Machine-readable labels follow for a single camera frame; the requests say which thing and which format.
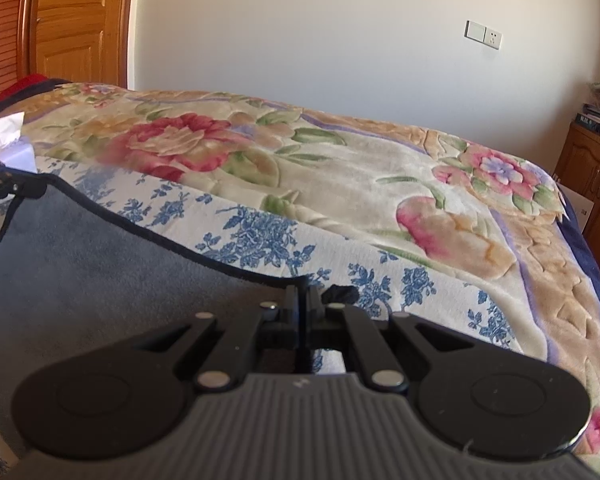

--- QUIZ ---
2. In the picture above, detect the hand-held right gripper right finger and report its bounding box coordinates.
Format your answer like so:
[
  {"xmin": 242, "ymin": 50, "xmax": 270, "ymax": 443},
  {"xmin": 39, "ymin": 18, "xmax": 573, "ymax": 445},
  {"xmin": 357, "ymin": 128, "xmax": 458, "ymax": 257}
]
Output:
[{"xmin": 302, "ymin": 285, "xmax": 481, "ymax": 394}]

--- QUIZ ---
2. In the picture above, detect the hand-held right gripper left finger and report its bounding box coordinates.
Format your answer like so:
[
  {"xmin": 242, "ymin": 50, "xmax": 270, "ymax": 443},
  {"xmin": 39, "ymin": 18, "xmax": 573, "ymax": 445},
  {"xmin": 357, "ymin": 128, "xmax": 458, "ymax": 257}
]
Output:
[{"xmin": 130, "ymin": 285, "xmax": 302, "ymax": 394}]

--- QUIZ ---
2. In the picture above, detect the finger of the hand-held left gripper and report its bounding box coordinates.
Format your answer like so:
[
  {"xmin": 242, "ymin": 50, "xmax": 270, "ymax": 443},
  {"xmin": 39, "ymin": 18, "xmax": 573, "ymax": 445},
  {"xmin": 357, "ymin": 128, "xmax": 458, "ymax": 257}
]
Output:
[{"xmin": 0, "ymin": 169, "xmax": 47, "ymax": 201}]

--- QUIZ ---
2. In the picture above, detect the grey towel with black edge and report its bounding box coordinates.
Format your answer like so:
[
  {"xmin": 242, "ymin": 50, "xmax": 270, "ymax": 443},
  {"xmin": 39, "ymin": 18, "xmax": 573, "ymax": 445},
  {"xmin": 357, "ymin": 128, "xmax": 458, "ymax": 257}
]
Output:
[{"xmin": 0, "ymin": 172, "xmax": 361, "ymax": 467}]

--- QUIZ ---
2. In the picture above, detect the white tissue box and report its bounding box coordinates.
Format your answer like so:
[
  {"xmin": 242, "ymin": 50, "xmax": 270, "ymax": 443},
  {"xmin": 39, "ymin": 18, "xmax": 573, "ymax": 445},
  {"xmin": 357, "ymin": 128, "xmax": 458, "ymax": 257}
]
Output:
[{"xmin": 0, "ymin": 111, "xmax": 37, "ymax": 174}]

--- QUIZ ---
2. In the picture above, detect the white blue floral bed sheet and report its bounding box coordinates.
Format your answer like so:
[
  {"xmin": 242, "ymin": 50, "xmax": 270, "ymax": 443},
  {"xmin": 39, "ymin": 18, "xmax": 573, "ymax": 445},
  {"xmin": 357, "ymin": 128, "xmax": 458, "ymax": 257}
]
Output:
[{"xmin": 0, "ymin": 154, "xmax": 525, "ymax": 480}]

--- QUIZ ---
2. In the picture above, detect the red cloth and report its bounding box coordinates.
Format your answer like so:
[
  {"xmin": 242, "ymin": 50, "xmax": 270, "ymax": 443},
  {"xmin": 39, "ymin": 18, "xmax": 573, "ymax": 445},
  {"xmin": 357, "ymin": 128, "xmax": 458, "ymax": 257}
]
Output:
[{"xmin": 0, "ymin": 73, "xmax": 52, "ymax": 107}]

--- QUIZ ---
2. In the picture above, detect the floral plush blanket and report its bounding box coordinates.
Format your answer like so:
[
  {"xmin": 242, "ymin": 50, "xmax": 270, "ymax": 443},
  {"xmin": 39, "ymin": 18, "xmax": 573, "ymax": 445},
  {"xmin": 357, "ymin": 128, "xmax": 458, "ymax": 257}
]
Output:
[{"xmin": 0, "ymin": 79, "xmax": 600, "ymax": 467}]

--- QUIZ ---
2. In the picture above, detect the wooden panel door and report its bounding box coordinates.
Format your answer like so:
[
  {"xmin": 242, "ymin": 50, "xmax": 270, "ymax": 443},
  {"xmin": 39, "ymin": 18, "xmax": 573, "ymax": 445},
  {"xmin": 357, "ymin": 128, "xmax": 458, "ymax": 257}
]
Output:
[{"xmin": 22, "ymin": 0, "xmax": 139, "ymax": 89}]

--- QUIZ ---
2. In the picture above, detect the white cardboard box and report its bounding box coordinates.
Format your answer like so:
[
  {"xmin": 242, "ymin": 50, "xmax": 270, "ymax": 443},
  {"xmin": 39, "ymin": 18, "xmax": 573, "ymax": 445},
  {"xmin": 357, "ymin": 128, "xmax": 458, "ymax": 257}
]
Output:
[{"xmin": 553, "ymin": 174, "xmax": 597, "ymax": 235}]

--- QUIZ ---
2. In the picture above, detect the wooden cabinet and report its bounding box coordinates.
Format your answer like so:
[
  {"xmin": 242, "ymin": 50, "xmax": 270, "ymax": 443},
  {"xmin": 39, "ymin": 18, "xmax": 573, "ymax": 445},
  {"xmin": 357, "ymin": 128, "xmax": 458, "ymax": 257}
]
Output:
[{"xmin": 552, "ymin": 122, "xmax": 600, "ymax": 283}]

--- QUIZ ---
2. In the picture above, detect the stack of books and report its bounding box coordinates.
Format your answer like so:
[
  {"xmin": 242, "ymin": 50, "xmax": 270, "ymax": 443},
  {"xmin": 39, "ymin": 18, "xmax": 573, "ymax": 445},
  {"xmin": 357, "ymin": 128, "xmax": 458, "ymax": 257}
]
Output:
[{"xmin": 572, "ymin": 104, "xmax": 600, "ymax": 143}]

